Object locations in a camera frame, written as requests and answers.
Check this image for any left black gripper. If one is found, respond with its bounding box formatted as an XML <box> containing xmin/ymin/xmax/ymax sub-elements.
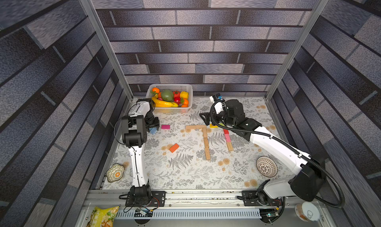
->
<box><xmin>144</xmin><ymin>111</ymin><xmax>160</xmax><ymax>131</ymax></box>

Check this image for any natural wood block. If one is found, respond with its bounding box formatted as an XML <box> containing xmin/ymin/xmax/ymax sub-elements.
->
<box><xmin>204</xmin><ymin>148</ymin><xmax>210</xmax><ymax>160</ymax></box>
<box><xmin>196</xmin><ymin>125</ymin><xmax>207</xmax><ymax>129</ymax></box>
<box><xmin>186</xmin><ymin>125</ymin><xmax>197</xmax><ymax>130</ymax></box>

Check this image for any wood block marked 71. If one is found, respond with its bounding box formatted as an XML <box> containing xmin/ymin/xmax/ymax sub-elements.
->
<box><xmin>203</xmin><ymin>137</ymin><xmax>209</xmax><ymax>150</ymax></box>

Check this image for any orange block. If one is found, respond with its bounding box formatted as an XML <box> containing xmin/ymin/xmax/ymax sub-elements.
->
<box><xmin>169</xmin><ymin>143</ymin><xmax>179</xmax><ymax>153</ymax></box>

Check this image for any pink block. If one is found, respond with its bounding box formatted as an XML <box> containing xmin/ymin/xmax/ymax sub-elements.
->
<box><xmin>225</xmin><ymin>134</ymin><xmax>231</xmax><ymax>143</ymax></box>

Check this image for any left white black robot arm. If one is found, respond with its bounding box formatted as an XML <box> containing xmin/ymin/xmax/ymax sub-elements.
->
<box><xmin>115</xmin><ymin>98</ymin><xmax>160</xmax><ymax>207</ymax></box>

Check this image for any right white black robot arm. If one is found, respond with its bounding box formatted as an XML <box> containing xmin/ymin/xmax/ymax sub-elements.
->
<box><xmin>200</xmin><ymin>94</ymin><xmax>345</xmax><ymax>208</ymax></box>

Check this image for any yellow toy banana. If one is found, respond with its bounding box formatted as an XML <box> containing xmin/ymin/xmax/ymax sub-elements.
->
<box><xmin>151</xmin><ymin>97</ymin><xmax>178</xmax><ymax>108</ymax></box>

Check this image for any green toy mango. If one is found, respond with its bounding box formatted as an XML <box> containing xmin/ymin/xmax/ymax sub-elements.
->
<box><xmin>161</xmin><ymin>90</ymin><xmax>174</xmax><ymax>102</ymax></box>

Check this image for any orange toy fruit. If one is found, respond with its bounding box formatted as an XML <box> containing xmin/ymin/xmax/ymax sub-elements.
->
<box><xmin>151</xmin><ymin>87</ymin><xmax>160</xmax><ymax>94</ymax></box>

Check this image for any red toy fruit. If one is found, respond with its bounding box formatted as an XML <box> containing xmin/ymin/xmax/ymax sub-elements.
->
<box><xmin>173</xmin><ymin>91</ymin><xmax>181</xmax><ymax>104</ymax></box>

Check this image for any yellow toy pepper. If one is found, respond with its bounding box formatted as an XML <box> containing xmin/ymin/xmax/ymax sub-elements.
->
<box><xmin>180</xmin><ymin>91</ymin><xmax>189</xmax><ymax>99</ymax></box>

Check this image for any patterned ceramic bowl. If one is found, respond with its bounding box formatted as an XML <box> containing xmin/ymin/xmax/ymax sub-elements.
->
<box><xmin>106</xmin><ymin>164</ymin><xmax>125</xmax><ymax>182</ymax></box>

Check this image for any white perforated bowl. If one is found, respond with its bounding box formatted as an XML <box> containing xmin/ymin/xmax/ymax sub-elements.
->
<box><xmin>256</xmin><ymin>156</ymin><xmax>278</xmax><ymax>177</ymax></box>

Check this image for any green snack bag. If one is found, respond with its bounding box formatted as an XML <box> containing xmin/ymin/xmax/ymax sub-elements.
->
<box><xmin>86</xmin><ymin>206</ymin><xmax>120</xmax><ymax>227</ymax></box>

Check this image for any white lidded cup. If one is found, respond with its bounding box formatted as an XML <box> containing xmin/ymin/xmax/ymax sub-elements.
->
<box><xmin>295</xmin><ymin>202</ymin><xmax>320</xmax><ymax>222</ymax></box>

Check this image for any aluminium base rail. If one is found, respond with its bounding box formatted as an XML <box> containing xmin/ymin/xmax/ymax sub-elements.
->
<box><xmin>76</xmin><ymin>189</ymin><xmax>335</xmax><ymax>227</ymax></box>

